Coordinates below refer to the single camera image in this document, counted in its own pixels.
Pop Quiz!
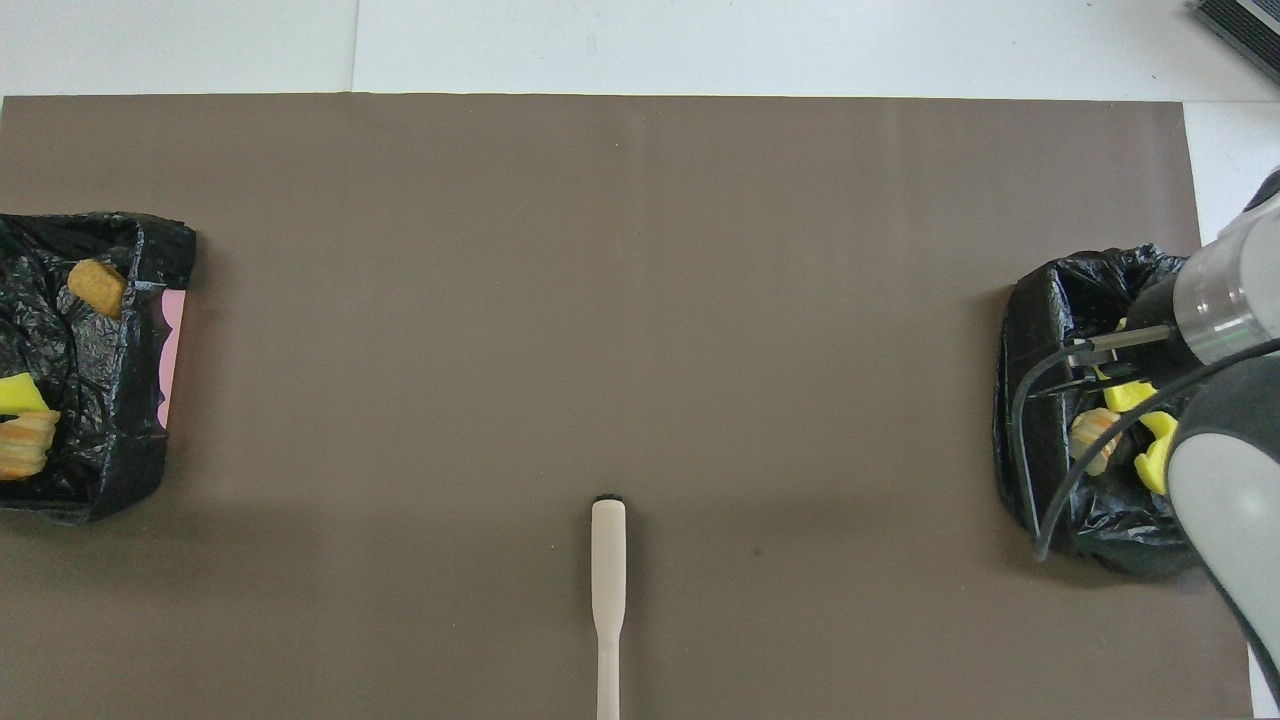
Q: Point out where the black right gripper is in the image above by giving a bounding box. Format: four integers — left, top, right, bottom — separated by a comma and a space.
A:
1125, 270, 1203, 387

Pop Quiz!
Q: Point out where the textured yellow sponge piece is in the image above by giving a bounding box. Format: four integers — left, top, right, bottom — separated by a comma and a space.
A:
1098, 318, 1161, 412

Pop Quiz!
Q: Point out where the small striped toy croissant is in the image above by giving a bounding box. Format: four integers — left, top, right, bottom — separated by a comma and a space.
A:
1070, 407, 1124, 477

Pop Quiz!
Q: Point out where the notched yellow sponge piece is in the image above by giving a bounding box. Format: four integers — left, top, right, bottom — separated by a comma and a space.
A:
1134, 411, 1182, 495

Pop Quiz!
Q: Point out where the beige hand brush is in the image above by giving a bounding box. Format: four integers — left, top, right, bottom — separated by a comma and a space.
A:
590, 495, 628, 720

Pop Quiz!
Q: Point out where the brown toy bread roll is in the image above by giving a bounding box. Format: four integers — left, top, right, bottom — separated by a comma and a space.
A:
67, 259, 128, 319

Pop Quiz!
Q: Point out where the orange toy croissant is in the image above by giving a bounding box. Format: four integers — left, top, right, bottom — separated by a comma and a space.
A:
0, 409, 61, 482

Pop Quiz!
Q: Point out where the small yellow sponge block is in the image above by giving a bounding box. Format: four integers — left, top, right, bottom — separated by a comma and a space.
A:
0, 373, 52, 416

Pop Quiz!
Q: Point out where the bin lined with black bag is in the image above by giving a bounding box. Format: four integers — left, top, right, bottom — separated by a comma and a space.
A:
993, 244, 1241, 578

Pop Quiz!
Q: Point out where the pink bin with black bag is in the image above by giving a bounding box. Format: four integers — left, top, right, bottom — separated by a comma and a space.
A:
0, 211, 198, 526

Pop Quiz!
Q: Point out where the dark ribbed box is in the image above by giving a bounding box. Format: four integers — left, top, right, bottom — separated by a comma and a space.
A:
1188, 0, 1280, 86

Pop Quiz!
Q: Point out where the brown table mat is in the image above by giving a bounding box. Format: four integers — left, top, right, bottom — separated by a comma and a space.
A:
0, 94, 1256, 720

